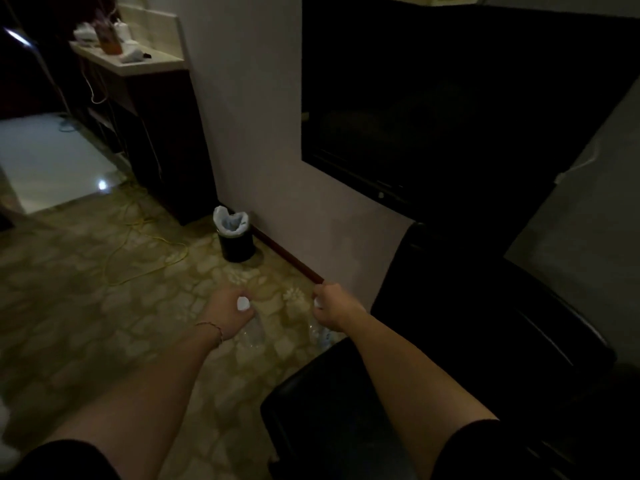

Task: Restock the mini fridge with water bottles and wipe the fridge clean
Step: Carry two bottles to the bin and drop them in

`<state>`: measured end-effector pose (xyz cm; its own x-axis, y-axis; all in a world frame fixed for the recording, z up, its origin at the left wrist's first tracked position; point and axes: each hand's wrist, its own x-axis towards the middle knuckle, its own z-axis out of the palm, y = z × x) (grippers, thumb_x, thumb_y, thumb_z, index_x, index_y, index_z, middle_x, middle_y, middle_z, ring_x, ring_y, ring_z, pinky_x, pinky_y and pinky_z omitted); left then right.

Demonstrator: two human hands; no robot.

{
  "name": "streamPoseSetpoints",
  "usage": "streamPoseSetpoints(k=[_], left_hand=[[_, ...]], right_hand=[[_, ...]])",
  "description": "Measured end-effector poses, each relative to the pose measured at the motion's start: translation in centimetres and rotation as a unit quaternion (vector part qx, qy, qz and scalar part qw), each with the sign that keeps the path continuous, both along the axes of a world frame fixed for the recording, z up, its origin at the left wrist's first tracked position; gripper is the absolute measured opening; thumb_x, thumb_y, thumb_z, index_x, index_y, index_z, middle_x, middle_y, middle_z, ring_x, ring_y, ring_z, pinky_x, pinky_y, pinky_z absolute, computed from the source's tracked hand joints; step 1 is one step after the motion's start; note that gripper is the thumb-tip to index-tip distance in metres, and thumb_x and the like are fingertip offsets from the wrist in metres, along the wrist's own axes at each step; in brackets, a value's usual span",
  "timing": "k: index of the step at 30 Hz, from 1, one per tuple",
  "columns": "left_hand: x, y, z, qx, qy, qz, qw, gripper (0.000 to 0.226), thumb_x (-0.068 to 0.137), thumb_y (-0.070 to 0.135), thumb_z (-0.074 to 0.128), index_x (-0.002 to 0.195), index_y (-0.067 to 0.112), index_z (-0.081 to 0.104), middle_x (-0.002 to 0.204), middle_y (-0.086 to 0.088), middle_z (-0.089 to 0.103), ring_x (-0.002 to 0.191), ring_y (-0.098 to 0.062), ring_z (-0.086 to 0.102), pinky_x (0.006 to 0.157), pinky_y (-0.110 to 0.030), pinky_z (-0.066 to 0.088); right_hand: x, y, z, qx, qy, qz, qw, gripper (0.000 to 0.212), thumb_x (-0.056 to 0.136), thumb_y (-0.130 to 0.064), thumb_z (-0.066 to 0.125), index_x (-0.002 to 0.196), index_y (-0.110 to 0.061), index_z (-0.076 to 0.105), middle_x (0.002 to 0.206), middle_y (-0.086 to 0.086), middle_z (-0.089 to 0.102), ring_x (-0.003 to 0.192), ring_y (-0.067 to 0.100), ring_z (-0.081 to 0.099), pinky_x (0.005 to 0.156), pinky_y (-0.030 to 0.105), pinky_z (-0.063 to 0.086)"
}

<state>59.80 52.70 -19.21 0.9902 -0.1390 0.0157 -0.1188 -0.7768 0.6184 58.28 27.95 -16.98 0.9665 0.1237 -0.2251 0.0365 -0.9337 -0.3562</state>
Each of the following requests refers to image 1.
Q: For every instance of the person's right forearm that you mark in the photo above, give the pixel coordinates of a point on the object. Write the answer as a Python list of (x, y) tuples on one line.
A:
[(415, 389)]

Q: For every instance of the white kettle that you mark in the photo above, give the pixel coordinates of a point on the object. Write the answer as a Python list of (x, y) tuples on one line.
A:
[(85, 33)]

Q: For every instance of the person's black right sleeve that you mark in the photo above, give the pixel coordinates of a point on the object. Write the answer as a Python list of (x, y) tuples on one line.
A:
[(485, 452)]

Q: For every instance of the black television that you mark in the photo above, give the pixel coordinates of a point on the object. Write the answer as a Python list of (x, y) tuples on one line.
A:
[(450, 94)]

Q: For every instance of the small white container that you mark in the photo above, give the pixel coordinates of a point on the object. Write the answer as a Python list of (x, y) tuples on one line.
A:
[(122, 30)]

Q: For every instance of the white device with black tip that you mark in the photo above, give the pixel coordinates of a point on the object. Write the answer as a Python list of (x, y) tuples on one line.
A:
[(132, 54)]

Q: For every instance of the person's right hand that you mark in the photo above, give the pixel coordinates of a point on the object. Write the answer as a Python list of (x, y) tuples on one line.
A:
[(339, 308)]

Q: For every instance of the black office chair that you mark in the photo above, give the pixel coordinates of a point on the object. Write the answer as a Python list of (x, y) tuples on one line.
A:
[(450, 319)]

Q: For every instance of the black bin with white liner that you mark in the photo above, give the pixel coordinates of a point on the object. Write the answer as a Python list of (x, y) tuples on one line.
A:
[(235, 244)]

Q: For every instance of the clear plastic water bottle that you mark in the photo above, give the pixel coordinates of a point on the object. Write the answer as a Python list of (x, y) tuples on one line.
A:
[(252, 332), (322, 335)]

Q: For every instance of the person's left hand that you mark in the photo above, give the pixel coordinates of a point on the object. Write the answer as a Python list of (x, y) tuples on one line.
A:
[(227, 313)]

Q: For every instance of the thin metal stand pole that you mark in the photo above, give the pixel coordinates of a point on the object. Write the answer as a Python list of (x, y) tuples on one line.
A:
[(45, 69)]

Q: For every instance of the dark cabinet with beige top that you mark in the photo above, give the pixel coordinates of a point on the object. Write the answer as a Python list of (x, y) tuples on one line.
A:
[(170, 144)]

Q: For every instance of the orange packet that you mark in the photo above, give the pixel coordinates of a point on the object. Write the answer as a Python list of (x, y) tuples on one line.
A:
[(108, 38)]

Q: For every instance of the person's left forearm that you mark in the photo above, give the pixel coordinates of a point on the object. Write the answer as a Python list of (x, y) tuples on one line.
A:
[(145, 399)]

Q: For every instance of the person's black left sleeve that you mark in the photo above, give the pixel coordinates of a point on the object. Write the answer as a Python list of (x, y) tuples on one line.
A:
[(65, 462)]

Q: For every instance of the person's black sleeve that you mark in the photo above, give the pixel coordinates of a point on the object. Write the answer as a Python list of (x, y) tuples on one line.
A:
[(65, 462), (485, 452)]

